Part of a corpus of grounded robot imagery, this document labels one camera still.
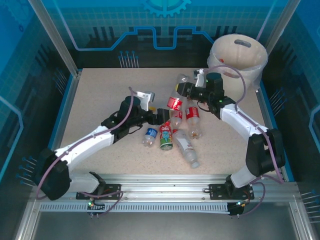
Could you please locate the bottle with green cartoon label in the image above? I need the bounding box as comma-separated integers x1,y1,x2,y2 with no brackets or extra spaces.
159,120,174,151

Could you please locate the small clear bottle blue label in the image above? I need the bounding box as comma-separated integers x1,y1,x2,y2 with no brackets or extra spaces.
141,127,158,147

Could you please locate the clear cola bottle yellow cap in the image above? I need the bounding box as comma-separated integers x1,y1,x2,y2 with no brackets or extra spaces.
184,99,203,140

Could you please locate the white plastic bucket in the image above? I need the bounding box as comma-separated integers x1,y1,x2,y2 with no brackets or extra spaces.
206,33,270,91

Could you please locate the left black LED connector box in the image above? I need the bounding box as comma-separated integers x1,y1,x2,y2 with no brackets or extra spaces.
86,199,106,218

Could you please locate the black led connector box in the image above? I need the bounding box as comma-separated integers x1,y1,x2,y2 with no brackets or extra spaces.
86,199,106,218
227,199,245,218

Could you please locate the grey metal floor panel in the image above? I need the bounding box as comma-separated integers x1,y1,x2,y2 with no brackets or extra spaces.
14,201,313,240

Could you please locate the right black LED connector box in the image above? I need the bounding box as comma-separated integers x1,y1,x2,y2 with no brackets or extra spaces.
227,199,245,218

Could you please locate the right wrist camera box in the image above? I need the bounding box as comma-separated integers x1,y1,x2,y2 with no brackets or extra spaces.
193,68,208,88

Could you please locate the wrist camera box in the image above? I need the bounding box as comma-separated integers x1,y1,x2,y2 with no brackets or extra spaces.
136,91,156,111
193,68,208,88

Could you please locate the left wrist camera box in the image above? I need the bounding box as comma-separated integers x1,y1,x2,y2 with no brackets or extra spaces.
136,91,156,111

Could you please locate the right aluminium table rail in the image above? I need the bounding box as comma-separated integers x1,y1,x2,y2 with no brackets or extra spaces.
256,84,288,182

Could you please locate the aluminium table rail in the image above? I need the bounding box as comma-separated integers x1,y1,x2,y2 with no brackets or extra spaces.
42,71,82,182
256,84,288,182

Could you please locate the left aluminium table rail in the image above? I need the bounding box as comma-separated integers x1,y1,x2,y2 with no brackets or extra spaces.
42,71,82,182

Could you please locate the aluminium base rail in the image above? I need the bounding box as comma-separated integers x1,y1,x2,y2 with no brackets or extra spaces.
31,173,300,204

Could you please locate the right aluminium frame post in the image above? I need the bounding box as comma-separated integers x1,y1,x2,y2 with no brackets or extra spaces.
255,0,303,51

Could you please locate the aluminium frame post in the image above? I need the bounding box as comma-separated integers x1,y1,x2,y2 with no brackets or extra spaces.
27,0,82,78
255,0,303,51

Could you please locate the white slotted cable duct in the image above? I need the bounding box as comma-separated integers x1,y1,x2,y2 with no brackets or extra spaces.
39,202,232,213

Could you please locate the left aluminium frame post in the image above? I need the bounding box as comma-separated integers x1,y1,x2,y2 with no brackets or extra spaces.
27,0,82,78

